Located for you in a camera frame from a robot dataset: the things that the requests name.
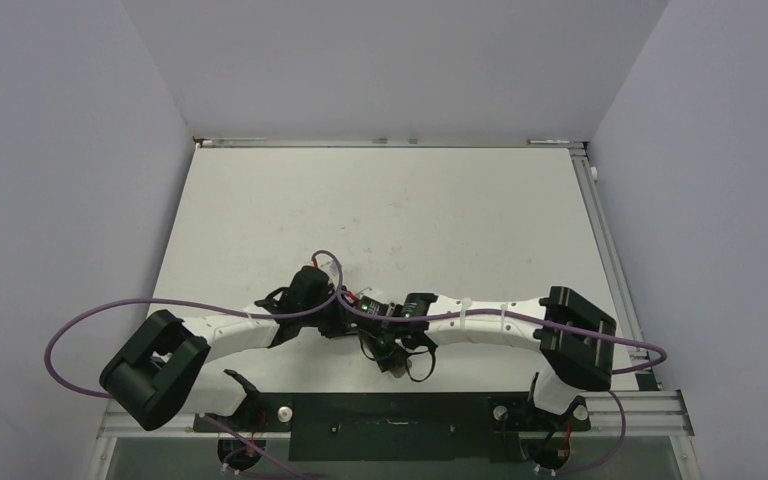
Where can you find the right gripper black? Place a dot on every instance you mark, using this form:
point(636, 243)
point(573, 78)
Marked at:
point(388, 359)

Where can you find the aluminium rail back edge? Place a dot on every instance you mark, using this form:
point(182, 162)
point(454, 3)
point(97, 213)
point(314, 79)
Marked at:
point(230, 143)

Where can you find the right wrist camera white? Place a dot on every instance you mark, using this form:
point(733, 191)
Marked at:
point(374, 293)

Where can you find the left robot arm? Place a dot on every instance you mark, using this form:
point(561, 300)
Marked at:
point(161, 370)

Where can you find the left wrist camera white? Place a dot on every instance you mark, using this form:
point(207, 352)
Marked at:
point(331, 269)

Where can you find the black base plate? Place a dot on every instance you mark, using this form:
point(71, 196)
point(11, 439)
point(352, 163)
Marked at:
point(403, 426)

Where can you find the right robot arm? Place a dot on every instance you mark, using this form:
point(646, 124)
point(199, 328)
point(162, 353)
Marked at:
point(572, 334)

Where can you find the aluminium rail edge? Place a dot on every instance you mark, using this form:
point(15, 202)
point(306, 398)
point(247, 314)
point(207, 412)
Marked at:
point(230, 143)
point(653, 411)

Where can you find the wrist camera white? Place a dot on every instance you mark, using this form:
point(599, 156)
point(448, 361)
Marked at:
point(374, 293)
point(331, 269)

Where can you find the aluminium rail right edge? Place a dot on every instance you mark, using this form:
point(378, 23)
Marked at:
point(653, 411)

